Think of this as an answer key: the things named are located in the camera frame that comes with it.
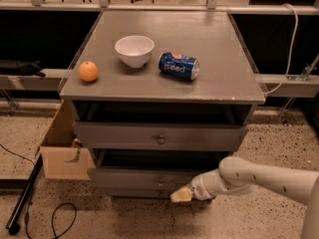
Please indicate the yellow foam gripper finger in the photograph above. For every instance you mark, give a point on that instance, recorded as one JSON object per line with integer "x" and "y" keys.
{"x": 184, "y": 194}

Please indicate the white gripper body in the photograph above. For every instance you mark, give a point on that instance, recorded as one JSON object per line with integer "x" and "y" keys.
{"x": 198, "y": 187}

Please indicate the grey drawer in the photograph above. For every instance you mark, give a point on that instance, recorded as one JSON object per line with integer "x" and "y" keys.
{"x": 159, "y": 136}
{"x": 151, "y": 169}

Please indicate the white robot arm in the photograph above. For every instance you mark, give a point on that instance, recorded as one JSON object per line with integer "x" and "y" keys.
{"x": 235, "y": 176}

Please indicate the grey wooden drawer cabinet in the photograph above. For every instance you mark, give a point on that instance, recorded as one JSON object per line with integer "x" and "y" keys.
{"x": 113, "y": 28}

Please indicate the grey top drawer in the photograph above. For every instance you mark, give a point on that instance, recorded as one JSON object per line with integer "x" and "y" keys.
{"x": 159, "y": 136}

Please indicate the blue Pepsi can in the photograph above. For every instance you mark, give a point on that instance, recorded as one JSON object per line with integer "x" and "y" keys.
{"x": 179, "y": 66}

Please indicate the cardboard box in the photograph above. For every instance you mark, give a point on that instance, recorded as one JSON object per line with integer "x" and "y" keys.
{"x": 61, "y": 151}

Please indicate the white ceramic bowl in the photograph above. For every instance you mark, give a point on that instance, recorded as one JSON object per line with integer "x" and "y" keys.
{"x": 135, "y": 50}

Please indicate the orange fruit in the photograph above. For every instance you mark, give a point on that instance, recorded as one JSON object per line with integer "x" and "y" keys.
{"x": 88, "y": 72}

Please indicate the black bar on floor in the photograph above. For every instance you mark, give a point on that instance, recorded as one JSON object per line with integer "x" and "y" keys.
{"x": 13, "y": 226}

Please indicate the metal railing frame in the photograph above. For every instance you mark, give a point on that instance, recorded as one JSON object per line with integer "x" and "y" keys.
{"x": 56, "y": 34}

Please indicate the black cloth on rail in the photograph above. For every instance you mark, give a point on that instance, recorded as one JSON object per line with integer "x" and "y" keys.
{"x": 20, "y": 68}

